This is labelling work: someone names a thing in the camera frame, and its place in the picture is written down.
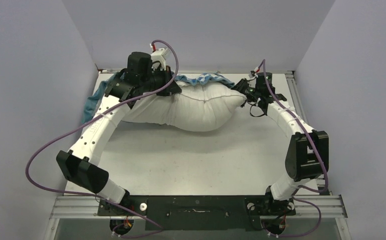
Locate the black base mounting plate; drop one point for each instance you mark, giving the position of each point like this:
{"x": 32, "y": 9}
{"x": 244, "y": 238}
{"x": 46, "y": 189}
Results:
{"x": 209, "y": 212}

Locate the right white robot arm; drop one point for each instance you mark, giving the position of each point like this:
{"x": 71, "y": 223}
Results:
{"x": 307, "y": 156}

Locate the white knob on plate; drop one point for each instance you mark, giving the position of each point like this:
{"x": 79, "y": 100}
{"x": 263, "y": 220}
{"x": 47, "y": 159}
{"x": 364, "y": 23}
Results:
{"x": 143, "y": 207}

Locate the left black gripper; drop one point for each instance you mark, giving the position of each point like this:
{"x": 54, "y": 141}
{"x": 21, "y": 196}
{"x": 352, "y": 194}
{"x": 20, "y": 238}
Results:
{"x": 172, "y": 89}

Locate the white pillow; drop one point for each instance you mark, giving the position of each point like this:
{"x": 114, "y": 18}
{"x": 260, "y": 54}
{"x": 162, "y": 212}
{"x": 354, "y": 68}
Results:
{"x": 198, "y": 108}

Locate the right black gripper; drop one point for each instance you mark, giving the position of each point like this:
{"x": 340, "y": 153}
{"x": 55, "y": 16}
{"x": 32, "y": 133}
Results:
{"x": 242, "y": 83}

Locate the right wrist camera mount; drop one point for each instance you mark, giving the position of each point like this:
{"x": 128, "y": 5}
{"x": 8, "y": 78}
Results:
{"x": 254, "y": 73}

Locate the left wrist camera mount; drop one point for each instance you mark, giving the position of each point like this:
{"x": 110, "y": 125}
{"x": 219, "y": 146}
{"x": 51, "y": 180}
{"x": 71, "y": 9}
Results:
{"x": 159, "y": 58}

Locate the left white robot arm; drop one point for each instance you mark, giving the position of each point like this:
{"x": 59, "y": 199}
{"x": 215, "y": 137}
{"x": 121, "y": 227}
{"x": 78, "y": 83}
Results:
{"x": 145, "y": 73}

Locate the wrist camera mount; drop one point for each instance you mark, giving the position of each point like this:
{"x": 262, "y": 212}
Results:
{"x": 254, "y": 73}
{"x": 159, "y": 58}

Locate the aluminium front rail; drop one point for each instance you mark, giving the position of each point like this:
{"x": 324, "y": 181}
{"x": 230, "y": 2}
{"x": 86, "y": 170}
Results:
{"x": 86, "y": 207}

